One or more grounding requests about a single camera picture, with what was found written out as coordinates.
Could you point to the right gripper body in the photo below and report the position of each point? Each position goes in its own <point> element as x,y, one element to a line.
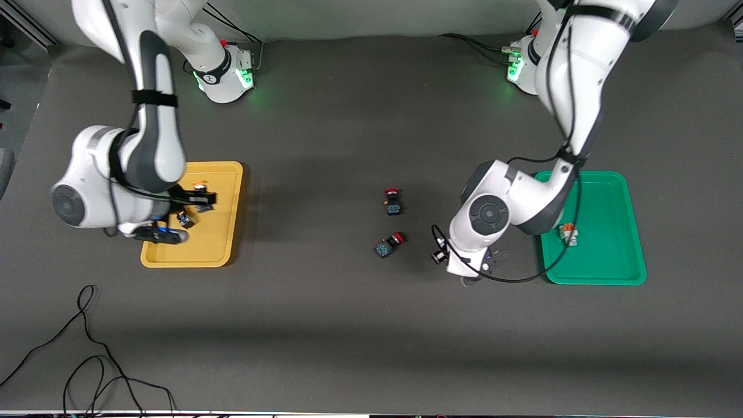
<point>187,197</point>

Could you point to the yellow plastic tray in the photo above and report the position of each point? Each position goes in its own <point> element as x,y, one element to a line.
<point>217,232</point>

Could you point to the green plastic tray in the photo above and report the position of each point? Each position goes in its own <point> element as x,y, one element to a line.
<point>609,232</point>

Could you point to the aluminium frame bar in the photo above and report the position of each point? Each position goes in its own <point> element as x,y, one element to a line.
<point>29,29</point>
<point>738,23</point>

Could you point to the orange and white switch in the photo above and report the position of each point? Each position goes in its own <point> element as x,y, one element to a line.
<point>569,235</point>

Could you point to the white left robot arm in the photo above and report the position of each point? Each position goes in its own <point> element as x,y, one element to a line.
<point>580,75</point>

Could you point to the grey rounded object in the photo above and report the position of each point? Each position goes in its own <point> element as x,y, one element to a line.
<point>4,174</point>

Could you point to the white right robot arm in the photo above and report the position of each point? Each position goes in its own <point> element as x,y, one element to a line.
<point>157,145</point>

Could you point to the red push button switch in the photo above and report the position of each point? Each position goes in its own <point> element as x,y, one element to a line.
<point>383,249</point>
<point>393,208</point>

